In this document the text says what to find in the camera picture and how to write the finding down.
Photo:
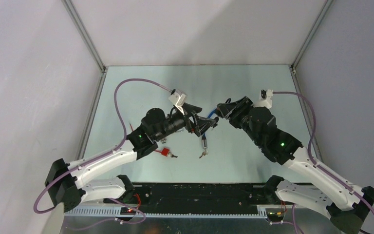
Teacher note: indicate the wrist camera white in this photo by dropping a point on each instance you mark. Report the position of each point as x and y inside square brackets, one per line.
[177, 97]
[265, 99]

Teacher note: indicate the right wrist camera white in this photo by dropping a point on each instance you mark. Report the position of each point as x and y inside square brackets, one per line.
[265, 99]

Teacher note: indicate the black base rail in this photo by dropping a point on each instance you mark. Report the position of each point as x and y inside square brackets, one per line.
[199, 198]

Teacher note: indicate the red cable padlock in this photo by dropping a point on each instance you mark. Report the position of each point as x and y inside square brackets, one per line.
[165, 151]

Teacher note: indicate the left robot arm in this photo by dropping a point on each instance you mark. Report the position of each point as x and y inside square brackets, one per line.
[76, 182]

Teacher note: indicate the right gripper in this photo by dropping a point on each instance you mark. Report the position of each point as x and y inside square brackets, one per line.
[241, 106]

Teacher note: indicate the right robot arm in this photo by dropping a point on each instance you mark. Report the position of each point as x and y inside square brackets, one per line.
[344, 203]

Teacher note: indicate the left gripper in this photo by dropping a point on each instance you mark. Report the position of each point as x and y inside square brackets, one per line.
[202, 123]

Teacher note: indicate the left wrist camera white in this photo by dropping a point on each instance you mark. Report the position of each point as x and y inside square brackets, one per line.
[177, 97]

